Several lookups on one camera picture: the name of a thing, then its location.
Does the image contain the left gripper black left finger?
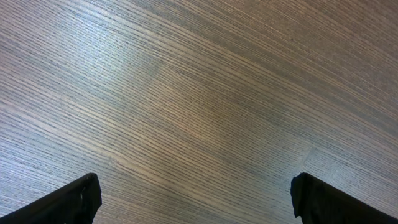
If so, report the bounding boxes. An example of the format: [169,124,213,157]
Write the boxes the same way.
[1,173,102,224]

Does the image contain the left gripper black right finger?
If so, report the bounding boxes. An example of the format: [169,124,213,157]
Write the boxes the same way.
[290,172,397,224]

